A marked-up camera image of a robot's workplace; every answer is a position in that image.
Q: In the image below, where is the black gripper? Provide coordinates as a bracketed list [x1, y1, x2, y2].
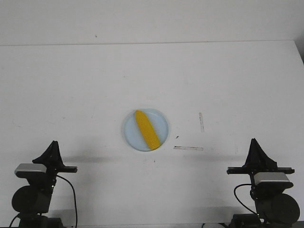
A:
[227, 138, 295, 175]
[32, 141, 77, 190]

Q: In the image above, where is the light blue round plate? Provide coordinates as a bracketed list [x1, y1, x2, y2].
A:
[122, 109, 169, 152]

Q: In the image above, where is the yellow plastic corn cob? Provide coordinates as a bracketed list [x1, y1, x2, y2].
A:
[135, 110, 161, 150]

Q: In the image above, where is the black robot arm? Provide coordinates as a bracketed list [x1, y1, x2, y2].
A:
[227, 138, 300, 228]
[9, 141, 78, 228]

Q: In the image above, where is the clear tape strip vertical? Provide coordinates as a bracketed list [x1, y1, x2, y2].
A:
[199, 112, 204, 132]

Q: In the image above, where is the clear tape strip horizontal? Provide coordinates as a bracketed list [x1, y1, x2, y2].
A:
[173, 146, 204, 151]

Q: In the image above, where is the black camera cable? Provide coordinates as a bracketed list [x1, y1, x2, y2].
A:
[56, 175, 78, 226]
[234, 183, 259, 214]

